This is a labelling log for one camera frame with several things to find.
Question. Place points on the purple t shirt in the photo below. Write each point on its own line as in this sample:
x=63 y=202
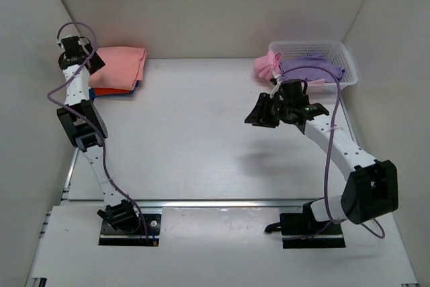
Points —
x=311 y=68

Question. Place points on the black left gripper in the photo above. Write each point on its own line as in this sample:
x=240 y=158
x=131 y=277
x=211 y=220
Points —
x=97 y=62

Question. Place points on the aluminium table edge rail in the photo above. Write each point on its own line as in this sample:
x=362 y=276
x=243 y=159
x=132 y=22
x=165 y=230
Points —
x=204 y=155

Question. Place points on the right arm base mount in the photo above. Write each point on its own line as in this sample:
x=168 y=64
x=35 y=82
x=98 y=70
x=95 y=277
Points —
x=300 y=231

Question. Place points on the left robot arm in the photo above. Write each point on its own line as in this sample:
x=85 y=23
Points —
x=86 y=130

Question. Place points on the salmon pink t shirt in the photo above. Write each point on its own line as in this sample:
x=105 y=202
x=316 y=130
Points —
x=124 y=66

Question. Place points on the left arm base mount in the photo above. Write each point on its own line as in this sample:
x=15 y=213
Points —
x=132 y=234

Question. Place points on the folded orange t shirt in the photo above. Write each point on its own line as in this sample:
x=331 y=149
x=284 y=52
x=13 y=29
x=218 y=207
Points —
x=100 y=92

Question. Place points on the white plastic laundry basket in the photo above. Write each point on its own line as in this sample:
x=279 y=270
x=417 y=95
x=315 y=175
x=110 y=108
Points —
x=333 y=51

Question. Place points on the light pink t shirt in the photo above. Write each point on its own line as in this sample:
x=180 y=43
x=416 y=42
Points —
x=267 y=67

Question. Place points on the folded blue t shirt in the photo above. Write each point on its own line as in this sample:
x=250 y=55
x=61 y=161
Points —
x=91 y=95

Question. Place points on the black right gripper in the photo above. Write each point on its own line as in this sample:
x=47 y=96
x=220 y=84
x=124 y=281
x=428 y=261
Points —
x=260 y=116

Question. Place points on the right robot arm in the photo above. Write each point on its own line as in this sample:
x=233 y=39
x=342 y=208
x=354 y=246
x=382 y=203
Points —
x=357 y=187

